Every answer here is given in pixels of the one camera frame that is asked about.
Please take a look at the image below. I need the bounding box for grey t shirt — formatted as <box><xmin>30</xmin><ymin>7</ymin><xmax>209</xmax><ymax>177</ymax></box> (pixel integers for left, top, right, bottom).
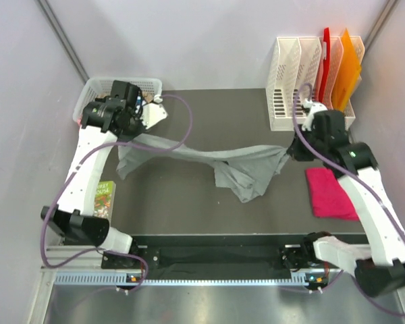
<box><xmin>117</xmin><ymin>134</ymin><xmax>289</xmax><ymax>203</ymax></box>

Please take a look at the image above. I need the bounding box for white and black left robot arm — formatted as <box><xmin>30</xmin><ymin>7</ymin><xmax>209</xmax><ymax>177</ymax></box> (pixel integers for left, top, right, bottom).
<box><xmin>41</xmin><ymin>80</ymin><xmax>142</xmax><ymax>268</ymax></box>

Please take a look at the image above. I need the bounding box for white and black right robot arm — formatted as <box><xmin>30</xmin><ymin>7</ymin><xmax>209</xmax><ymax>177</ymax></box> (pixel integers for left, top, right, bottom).
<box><xmin>288</xmin><ymin>103</ymin><xmax>405</xmax><ymax>297</ymax></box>

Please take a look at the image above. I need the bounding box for white plastic laundry basket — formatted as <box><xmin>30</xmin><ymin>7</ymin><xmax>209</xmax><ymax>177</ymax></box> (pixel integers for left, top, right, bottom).
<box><xmin>72</xmin><ymin>76</ymin><xmax>163</xmax><ymax>123</ymax></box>

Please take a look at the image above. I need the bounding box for folded magenta t shirt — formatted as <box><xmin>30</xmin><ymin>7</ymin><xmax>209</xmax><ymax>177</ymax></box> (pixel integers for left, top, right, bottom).
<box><xmin>305</xmin><ymin>167</ymin><xmax>359</xmax><ymax>221</ymax></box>

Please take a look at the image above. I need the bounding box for green children's book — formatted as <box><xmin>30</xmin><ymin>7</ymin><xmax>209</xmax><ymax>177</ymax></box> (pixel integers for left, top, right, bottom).
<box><xmin>94</xmin><ymin>181</ymin><xmax>116</xmax><ymax>222</ymax></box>

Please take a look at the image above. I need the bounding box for orange plastic folder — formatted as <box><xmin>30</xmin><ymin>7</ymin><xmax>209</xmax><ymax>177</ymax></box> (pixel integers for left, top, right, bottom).
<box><xmin>331</xmin><ymin>29</ymin><xmax>362</xmax><ymax>112</ymax></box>

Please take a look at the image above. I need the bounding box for red plastic folder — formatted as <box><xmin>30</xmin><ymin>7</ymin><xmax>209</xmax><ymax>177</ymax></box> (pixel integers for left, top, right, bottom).
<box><xmin>318</xmin><ymin>27</ymin><xmax>331</xmax><ymax>102</ymax></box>

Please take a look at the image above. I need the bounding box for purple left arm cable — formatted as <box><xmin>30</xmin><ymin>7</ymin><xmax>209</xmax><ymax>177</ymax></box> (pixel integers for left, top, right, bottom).
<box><xmin>40</xmin><ymin>94</ymin><xmax>194</xmax><ymax>294</ymax></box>

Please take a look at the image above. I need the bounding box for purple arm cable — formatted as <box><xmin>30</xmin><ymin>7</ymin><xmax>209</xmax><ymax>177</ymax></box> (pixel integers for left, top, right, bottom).
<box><xmin>40</xmin><ymin>94</ymin><xmax>194</xmax><ymax>294</ymax></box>
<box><xmin>279</xmin><ymin>82</ymin><xmax>405</xmax><ymax>317</ymax></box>

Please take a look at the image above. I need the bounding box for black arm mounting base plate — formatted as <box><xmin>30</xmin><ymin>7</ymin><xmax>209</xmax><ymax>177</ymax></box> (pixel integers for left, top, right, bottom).
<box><xmin>100</xmin><ymin>234</ymin><xmax>345</xmax><ymax>281</ymax></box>

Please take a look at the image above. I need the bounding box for aluminium frame rail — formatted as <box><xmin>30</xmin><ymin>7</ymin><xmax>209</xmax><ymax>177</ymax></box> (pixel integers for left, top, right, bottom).
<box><xmin>47</xmin><ymin>246</ymin><xmax>334</xmax><ymax>291</ymax></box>

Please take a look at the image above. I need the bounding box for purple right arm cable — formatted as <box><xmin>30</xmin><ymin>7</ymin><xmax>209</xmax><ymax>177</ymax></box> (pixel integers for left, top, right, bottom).
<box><xmin>279</xmin><ymin>82</ymin><xmax>405</xmax><ymax>317</ymax></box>

